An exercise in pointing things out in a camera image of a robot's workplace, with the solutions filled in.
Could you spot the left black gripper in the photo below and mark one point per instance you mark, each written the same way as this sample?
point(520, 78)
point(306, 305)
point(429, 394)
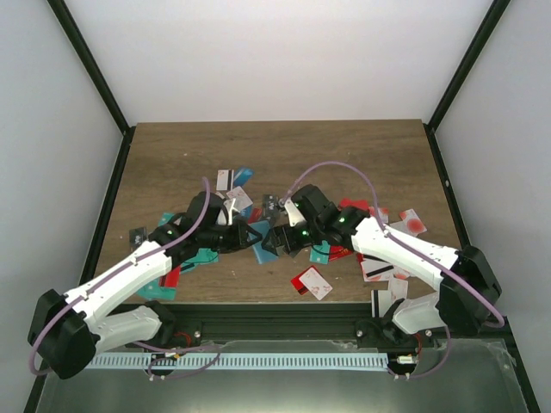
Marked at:
point(242, 230)

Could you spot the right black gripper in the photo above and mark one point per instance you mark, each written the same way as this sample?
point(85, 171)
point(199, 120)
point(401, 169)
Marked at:
point(278, 241)

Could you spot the blue leather card holder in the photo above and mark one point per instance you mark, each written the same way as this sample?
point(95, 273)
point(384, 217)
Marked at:
point(263, 249)

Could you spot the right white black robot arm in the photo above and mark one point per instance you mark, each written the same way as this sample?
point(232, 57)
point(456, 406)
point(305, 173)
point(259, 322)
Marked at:
point(465, 287)

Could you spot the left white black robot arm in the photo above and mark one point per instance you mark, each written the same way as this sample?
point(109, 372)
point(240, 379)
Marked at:
point(69, 329)

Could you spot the red VIP card centre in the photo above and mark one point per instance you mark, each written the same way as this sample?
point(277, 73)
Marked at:
point(259, 214)

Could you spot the white floral card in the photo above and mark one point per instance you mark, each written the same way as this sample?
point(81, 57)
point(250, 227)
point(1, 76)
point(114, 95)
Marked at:
point(315, 283)
point(239, 198)

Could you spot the black VIP card upper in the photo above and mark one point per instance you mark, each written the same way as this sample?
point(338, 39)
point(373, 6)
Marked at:
point(270, 206)

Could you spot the black vip card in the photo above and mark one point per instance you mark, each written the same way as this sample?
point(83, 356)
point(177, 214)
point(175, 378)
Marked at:
point(136, 237)
point(270, 206)

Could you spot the teal VIP card centre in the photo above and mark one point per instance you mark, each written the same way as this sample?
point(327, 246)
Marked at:
point(320, 253)

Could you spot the teal vip card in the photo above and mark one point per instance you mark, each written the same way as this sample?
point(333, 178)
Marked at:
point(320, 253)
point(203, 257)

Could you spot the teal VIP card left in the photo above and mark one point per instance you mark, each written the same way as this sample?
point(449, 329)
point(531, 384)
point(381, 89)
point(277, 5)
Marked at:
point(203, 257)

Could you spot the white card with black stripe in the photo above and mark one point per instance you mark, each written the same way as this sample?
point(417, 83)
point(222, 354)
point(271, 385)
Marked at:
point(225, 179)

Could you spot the blue card top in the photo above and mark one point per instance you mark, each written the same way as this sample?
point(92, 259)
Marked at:
point(241, 176)

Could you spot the white floral card front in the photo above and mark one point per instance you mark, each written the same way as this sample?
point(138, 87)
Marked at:
point(315, 283)

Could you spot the red gold VIP card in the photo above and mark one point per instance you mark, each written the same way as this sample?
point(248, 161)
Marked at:
point(338, 252)

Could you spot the red card front left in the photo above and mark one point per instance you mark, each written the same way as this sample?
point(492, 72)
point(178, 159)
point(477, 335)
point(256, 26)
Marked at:
point(170, 280)

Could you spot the white striped card right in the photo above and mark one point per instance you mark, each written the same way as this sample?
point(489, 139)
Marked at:
point(375, 269)

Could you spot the black VIP card left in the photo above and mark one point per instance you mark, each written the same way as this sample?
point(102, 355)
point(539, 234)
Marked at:
point(136, 237)

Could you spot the teal card front left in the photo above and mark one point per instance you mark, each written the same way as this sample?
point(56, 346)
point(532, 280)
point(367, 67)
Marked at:
point(157, 290)

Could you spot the white striped card edge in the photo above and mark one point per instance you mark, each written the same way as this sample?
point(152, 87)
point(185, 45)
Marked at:
point(381, 301)

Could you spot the white card red circles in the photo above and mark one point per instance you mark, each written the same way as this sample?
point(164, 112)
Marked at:
point(412, 222)

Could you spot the light blue slotted cable duct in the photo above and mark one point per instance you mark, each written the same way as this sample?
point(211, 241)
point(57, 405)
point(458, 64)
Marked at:
point(243, 361)

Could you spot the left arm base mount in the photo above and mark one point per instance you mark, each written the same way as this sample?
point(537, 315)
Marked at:
point(180, 332)

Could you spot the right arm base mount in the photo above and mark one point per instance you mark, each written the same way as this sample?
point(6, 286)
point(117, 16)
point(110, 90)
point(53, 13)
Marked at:
point(373, 333)

